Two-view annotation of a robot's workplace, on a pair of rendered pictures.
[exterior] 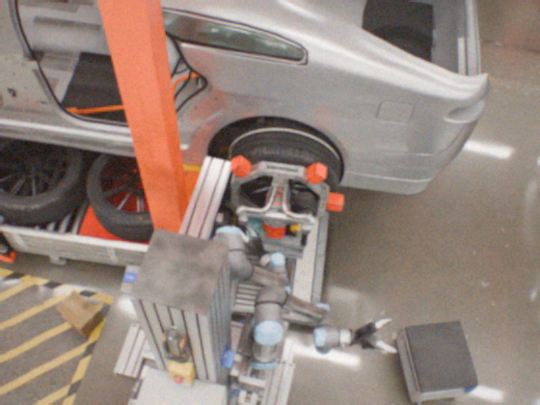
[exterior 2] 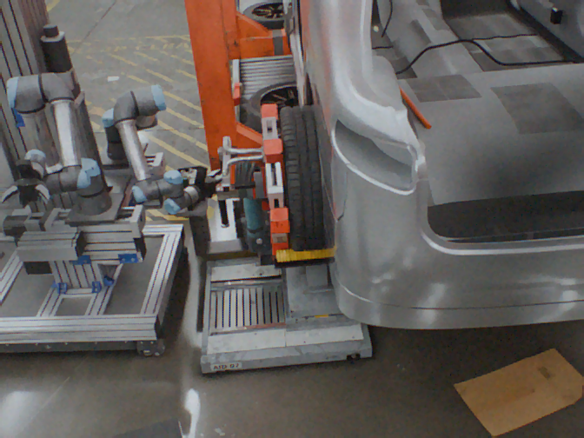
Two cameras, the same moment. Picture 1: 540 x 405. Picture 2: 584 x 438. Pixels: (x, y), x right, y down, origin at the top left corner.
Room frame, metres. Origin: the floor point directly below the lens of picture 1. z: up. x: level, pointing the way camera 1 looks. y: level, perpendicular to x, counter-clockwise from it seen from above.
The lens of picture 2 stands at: (1.65, -2.59, 2.42)
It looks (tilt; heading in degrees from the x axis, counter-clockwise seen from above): 35 degrees down; 85
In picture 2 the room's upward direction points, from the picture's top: 4 degrees counter-clockwise
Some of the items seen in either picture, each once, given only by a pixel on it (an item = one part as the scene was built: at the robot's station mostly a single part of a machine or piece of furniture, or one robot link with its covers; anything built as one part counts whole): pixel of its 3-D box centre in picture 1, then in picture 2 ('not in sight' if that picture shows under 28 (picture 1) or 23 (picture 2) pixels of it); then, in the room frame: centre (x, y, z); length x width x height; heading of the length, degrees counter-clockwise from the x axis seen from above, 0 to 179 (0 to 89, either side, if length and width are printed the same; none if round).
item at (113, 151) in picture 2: not in sight; (120, 144); (1.06, 0.47, 0.87); 0.15 x 0.15 x 0.10
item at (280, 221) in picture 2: (334, 202); (279, 221); (1.79, -0.36, 0.85); 0.09 x 0.08 x 0.07; 87
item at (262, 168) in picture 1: (279, 195); (274, 181); (1.80, -0.05, 0.85); 0.54 x 0.07 x 0.54; 87
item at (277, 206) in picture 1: (277, 205); (259, 182); (1.73, -0.04, 0.85); 0.21 x 0.14 x 0.14; 177
